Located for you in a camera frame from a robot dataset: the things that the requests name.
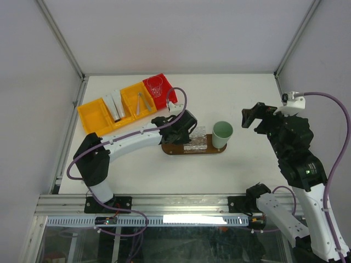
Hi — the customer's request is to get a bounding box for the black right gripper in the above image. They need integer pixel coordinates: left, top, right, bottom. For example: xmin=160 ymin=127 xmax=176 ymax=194
xmin=241 ymin=102 xmax=296 ymax=159

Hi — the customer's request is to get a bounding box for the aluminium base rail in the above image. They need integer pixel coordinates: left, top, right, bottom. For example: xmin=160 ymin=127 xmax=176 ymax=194
xmin=35 ymin=194 xmax=246 ymax=216

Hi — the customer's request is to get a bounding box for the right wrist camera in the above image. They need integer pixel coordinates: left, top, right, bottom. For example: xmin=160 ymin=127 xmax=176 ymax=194
xmin=274 ymin=92 xmax=305 ymax=116

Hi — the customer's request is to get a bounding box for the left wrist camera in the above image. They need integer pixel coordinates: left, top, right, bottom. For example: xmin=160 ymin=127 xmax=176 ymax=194
xmin=167 ymin=101 xmax=184 ymax=115

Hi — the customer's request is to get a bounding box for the oval wooden tray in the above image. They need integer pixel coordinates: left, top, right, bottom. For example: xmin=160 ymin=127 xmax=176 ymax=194
xmin=161 ymin=134 xmax=227 ymax=156

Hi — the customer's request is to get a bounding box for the yellow toothpaste bin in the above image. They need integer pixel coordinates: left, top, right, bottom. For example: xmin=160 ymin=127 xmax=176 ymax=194
xmin=103 ymin=91 xmax=135 ymax=129

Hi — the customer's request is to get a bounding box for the clear plastic cup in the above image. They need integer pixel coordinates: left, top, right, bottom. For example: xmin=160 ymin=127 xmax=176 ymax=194
xmin=146 ymin=76 xmax=163 ymax=98

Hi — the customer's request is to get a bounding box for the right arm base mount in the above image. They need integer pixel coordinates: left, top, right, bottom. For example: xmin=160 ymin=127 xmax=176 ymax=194
xmin=227 ymin=183 xmax=271 ymax=216

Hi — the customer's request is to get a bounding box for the empty yellow bin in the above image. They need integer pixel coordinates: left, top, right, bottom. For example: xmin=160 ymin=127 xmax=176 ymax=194
xmin=77 ymin=98 xmax=113 ymax=136

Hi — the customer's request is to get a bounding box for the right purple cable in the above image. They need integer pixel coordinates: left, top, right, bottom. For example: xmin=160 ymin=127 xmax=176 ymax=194
xmin=271 ymin=92 xmax=351 ymax=263

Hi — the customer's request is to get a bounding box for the left aluminium frame post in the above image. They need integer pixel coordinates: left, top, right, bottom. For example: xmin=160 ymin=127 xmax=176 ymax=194
xmin=34 ymin=0 xmax=90 ymax=84

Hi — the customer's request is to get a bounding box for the clear compartment organizer box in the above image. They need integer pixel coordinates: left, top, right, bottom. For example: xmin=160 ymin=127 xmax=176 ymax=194
xmin=183 ymin=126 xmax=207 ymax=153

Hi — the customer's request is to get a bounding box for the right aluminium frame post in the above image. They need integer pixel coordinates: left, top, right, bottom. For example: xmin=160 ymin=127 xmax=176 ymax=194
xmin=273 ymin=0 xmax=321 ymax=79

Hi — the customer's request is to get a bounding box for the yellow toothbrush bin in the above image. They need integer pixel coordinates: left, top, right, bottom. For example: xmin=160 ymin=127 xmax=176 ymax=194
xmin=120 ymin=82 xmax=157 ymax=120

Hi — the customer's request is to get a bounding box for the white slotted cable duct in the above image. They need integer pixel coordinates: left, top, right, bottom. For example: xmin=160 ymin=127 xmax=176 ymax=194
xmin=47 ymin=214 xmax=249 ymax=227

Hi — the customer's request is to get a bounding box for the purple cable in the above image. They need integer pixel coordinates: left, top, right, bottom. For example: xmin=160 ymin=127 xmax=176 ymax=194
xmin=67 ymin=87 xmax=189 ymax=236
xmin=271 ymin=92 xmax=351 ymax=263

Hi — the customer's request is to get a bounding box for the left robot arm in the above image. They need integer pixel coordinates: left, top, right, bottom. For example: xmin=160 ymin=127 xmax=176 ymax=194
xmin=67 ymin=110 xmax=197 ymax=213

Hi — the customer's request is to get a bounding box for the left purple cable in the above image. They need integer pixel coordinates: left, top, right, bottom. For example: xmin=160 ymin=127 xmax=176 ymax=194
xmin=67 ymin=87 xmax=189 ymax=236

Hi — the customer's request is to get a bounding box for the pale green cup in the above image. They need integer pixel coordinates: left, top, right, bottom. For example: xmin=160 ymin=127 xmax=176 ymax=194
xmin=212 ymin=121 xmax=234 ymax=148

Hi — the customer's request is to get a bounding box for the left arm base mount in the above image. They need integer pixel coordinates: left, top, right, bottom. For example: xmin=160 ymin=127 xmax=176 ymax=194
xmin=84 ymin=193 xmax=132 ymax=214

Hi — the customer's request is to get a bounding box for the white toothpaste tube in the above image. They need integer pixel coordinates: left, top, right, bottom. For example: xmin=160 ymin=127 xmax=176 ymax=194
xmin=111 ymin=90 xmax=126 ymax=119
xmin=103 ymin=94 xmax=120 ymax=122

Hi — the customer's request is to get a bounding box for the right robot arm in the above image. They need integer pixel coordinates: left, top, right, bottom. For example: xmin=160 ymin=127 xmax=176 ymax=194
xmin=241 ymin=102 xmax=350 ymax=262

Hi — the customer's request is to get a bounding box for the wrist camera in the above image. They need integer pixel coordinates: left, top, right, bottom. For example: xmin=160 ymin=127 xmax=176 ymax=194
xmin=167 ymin=101 xmax=184 ymax=115
xmin=274 ymin=92 xmax=305 ymax=116

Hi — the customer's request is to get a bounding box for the red plastic bin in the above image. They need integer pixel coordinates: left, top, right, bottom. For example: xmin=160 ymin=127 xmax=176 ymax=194
xmin=143 ymin=73 xmax=172 ymax=110

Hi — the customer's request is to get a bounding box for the aluminium frame post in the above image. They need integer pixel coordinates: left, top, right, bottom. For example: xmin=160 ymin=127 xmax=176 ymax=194
xmin=273 ymin=0 xmax=321 ymax=79
xmin=34 ymin=0 xmax=90 ymax=84

